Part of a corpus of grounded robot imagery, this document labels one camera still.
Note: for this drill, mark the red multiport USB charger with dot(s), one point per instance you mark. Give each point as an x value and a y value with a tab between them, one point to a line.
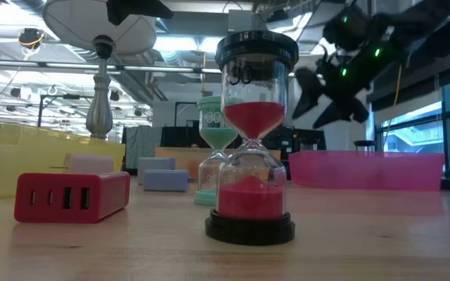
104	195

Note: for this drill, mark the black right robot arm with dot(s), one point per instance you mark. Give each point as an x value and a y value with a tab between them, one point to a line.
436	19

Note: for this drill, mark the black hourglass red sand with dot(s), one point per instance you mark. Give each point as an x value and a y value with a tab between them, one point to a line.
250	199

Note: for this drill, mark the black capped hourglass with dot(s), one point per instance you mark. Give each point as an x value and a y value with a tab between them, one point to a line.
307	145

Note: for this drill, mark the black equipment cabinet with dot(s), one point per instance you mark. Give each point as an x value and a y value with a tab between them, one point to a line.
186	136

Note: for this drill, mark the teal hourglass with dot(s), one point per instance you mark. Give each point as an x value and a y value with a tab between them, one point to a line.
211	105

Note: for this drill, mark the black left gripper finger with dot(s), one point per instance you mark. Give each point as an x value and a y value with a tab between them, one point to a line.
139	9

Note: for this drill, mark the pink wall charger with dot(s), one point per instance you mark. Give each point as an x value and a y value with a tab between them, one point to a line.
88	163

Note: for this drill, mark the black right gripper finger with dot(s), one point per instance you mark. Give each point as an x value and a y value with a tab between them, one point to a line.
346	111
309	91

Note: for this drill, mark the silver ceiling duct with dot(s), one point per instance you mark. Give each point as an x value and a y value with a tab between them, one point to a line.
287	27

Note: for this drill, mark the pink-red translucent plastic bin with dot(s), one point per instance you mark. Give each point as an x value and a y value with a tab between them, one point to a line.
365	171

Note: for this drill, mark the grey ceiling box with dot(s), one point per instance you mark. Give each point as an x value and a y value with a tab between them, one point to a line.
240	21

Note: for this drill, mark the black gantry frame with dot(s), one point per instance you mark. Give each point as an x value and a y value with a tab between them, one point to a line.
184	102

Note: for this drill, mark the grey cloth cover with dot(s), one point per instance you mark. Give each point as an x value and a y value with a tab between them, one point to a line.
143	144

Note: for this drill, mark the black hourglass white sand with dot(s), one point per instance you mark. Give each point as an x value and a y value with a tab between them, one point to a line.
364	143

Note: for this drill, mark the orange translucent plastic bin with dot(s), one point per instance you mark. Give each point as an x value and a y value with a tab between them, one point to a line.
186	160

